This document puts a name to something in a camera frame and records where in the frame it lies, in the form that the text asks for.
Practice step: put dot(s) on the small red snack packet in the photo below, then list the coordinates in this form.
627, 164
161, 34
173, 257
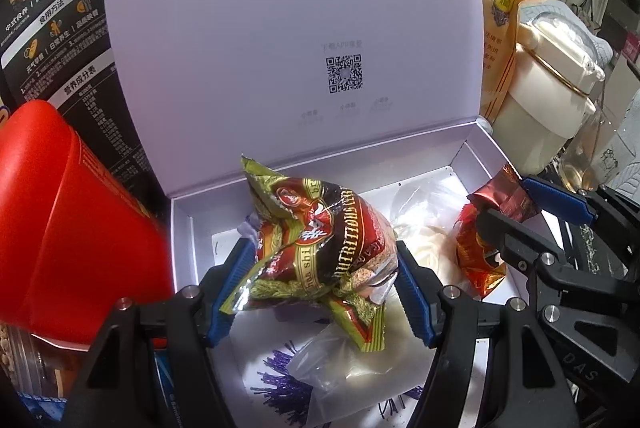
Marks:
480, 248

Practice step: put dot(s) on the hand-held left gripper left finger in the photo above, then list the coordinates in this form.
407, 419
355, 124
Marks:
227, 293

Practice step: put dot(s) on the black printed pouch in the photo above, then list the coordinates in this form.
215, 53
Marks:
65, 18

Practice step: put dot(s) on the green red snack packet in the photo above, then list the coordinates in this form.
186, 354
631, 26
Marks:
325, 238

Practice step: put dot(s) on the blue printed packet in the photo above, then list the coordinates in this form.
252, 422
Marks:
165, 388

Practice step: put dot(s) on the cream braided item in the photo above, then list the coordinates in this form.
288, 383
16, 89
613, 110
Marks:
430, 228

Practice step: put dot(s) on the clear jar with silver lid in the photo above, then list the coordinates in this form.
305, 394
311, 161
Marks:
35, 363

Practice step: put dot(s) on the lavender gift box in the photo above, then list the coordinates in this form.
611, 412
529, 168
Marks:
280, 33

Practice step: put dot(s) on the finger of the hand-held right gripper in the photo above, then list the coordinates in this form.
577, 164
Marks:
510, 233
560, 200

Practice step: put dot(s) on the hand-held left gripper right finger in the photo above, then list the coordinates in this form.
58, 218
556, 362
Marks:
417, 303

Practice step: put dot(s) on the clear glass bottle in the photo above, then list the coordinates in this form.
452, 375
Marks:
582, 158

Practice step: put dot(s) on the pink ribbon bow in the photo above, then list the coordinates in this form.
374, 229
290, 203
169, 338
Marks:
632, 48

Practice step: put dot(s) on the white embossed pillow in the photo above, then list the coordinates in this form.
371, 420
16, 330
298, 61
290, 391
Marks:
597, 28

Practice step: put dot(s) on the purple tasselled sachet pouch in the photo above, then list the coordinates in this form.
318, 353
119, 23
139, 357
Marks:
280, 378

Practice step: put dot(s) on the red canister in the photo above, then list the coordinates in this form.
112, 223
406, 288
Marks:
75, 218

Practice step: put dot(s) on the cream lidded bottle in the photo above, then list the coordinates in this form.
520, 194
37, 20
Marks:
540, 93

